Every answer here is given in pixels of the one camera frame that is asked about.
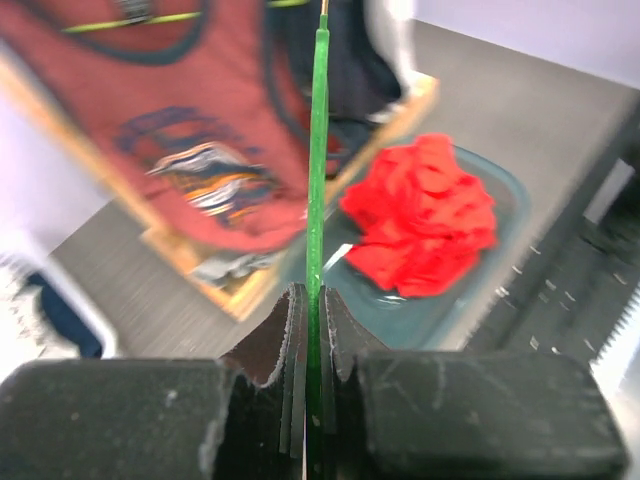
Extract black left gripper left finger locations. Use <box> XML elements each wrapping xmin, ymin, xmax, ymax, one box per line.
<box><xmin>1</xmin><ymin>284</ymin><xmax>307</xmax><ymax>479</ymax></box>

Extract teal plastic tub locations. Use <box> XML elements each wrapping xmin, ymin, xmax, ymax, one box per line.
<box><xmin>323</xmin><ymin>147</ymin><xmax>529</xmax><ymax>350</ymax></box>

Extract white plastic basket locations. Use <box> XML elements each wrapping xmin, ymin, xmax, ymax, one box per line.
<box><xmin>1</xmin><ymin>231</ymin><xmax>121</xmax><ymax>359</ymax></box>

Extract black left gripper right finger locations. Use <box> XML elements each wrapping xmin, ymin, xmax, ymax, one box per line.
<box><xmin>319</xmin><ymin>288</ymin><xmax>629</xmax><ymax>479</ymax></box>

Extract wooden clothes rack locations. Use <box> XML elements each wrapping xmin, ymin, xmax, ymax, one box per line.
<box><xmin>0</xmin><ymin>59</ymin><xmax>441</xmax><ymax>324</ymax></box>

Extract maroon graphic tank top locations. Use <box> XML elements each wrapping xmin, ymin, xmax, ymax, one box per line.
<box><xmin>1</xmin><ymin>1</ymin><xmax>308</xmax><ymax>252</ymax></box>

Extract white tank top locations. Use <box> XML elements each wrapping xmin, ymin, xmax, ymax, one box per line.
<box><xmin>364</xmin><ymin>0</ymin><xmax>418</xmax><ymax>124</ymax></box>

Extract navy folded shirt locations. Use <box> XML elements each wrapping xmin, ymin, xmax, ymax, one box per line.
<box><xmin>26</xmin><ymin>273</ymin><xmax>103</xmax><ymax>358</ymax></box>

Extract red tank top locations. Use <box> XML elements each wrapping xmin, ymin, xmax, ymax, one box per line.
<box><xmin>340</xmin><ymin>133</ymin><xmax>497</xmax><ymax>298</ymax></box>

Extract lime green hanger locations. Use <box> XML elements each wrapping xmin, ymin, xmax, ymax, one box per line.
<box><xmin>59</xmin><ymin>0</ymin><xmax>306</xmax><ymax>35</ymax></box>

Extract green plastic hanger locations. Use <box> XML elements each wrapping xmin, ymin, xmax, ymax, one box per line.
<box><xmin>305</xmin><ymin>1</ymin><xmax>330</xmax><ymax>480</ymax></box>

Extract grey tank top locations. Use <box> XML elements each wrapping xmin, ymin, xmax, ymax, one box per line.
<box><xmin>191</xmin><ymin>251</ymin><xmax>280</xmax><ymax>288</ymax></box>

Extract navy tank top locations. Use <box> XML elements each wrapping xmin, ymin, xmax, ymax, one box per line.
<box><xmin>262</xmin><ymin>1</ymin><xmax>401</xmax><ymax>179</ymax></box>

